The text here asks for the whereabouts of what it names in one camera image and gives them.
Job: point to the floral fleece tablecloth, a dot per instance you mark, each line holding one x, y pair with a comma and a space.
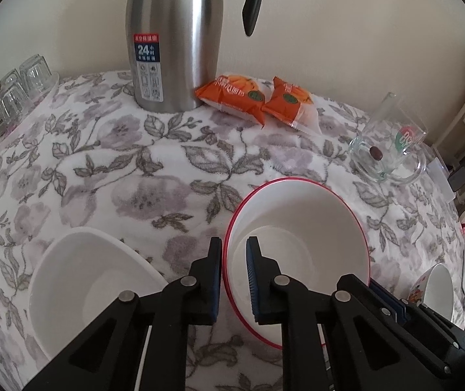
164, 184

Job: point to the strawberry pattern bowl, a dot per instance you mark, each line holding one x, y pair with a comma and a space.
310, 231

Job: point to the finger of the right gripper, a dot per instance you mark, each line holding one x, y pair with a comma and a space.
430, 337
391, 302

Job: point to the white power strip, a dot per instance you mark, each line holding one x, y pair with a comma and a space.
437, 173

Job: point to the clear glass mug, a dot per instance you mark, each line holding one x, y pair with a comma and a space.
389, 145

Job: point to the orange snack packet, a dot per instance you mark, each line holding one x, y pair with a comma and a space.
238, 95
293, 106

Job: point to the white square bowl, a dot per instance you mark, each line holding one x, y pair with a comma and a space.
77, 278

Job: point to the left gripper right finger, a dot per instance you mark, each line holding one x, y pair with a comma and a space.
349, 340

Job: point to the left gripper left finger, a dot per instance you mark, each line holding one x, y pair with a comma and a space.
140, 343

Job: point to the stainless steel thermos jug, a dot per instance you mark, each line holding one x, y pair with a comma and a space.
173, 48

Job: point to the small clear glass cup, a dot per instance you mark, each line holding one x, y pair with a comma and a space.
35, 75

